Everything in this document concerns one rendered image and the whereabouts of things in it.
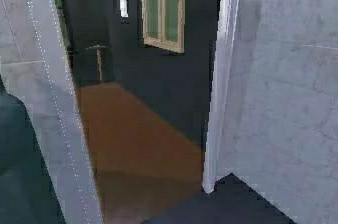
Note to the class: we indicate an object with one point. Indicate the wooden framed window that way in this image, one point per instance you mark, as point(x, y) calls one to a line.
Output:
point(163, 23)

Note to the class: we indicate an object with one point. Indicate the dark round side table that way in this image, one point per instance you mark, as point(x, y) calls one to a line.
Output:
point(99, 56)

